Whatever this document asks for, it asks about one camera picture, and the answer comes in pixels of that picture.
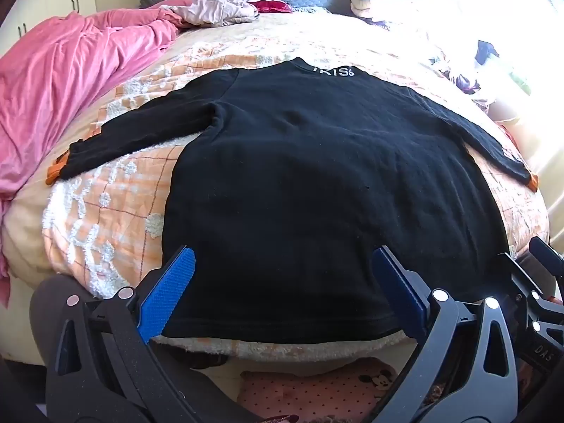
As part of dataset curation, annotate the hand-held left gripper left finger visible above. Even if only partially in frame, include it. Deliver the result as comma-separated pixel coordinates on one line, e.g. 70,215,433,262
44,245,200,423

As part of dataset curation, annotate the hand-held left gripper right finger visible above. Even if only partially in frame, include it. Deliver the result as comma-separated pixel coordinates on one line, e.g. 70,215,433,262
371,246,521,423

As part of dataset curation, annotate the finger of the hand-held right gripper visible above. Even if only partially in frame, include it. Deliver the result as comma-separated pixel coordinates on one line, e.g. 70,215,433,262
529,236,564,287
498,252,545,318

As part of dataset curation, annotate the black sweater with orange cuffs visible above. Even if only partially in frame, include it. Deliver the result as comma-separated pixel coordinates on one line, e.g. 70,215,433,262
57,56,539,345

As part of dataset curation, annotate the laundry basket with clothes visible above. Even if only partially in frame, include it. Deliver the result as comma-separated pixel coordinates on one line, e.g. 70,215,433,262
432,39,529,115

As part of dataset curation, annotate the orange plaid fleece blanket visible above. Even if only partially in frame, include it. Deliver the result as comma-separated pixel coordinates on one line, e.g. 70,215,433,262
2,11,551,375

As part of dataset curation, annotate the pink dotted cartoon-print cloth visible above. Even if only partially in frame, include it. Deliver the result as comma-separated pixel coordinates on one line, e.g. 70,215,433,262
238,357,401,423

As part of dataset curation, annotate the dark navy garment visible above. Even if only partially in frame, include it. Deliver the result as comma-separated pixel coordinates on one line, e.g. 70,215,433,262
473,39,501,67

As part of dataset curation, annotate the pink duvet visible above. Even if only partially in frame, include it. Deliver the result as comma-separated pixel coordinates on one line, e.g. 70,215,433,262
0,9,181,309

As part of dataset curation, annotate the lilac crumpled garment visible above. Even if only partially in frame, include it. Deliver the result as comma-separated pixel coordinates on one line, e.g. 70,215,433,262
159,0,260,27

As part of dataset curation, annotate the red garment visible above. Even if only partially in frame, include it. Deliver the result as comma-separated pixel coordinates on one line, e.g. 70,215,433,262
251,0,294,14

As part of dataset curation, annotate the cream wardrobe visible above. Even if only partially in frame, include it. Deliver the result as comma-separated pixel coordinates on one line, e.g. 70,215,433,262
0,0,95,58

